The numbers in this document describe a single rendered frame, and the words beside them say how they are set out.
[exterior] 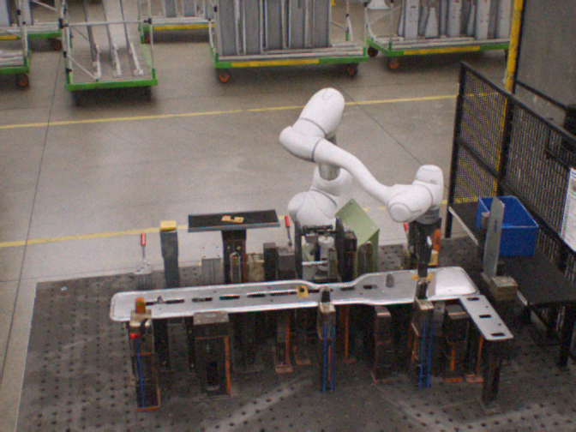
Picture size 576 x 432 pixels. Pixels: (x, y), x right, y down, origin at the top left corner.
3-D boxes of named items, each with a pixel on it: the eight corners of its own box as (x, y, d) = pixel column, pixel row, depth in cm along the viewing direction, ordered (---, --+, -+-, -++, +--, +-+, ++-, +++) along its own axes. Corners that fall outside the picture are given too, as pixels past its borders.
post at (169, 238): (166, 327, 323) (159, 233, 305) (166, 317, 330) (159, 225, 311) (184, 326, 324) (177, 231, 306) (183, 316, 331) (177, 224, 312)
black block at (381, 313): (373, 387, 286) (376, 321, 274) (366, 370, 296) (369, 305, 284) (393, 386, 287) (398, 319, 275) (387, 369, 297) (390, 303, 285)
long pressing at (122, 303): (108, 327, 271) (107, 322, 270) (112, 294, 291) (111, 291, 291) (483, 297, 289) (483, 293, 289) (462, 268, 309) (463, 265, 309)
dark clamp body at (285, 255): (275, 341, 314) (274, 258, 298) (272, 323, 326) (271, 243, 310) (302, 339, 315) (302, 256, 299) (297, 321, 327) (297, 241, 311)
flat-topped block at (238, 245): (225, 322, 326) (221, 227, 307) (224, 313, 333) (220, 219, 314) (249, 321, 327) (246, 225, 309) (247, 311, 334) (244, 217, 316)
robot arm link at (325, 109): (309, 201, 373) (331, 165, 380) (338, 214, 368) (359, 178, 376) (291, 114, 304) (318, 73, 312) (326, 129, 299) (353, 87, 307)
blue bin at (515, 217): (495, 256, 310) (498, 227, 305) (475, 224, 338) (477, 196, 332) (535, 255, 311) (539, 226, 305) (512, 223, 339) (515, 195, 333)
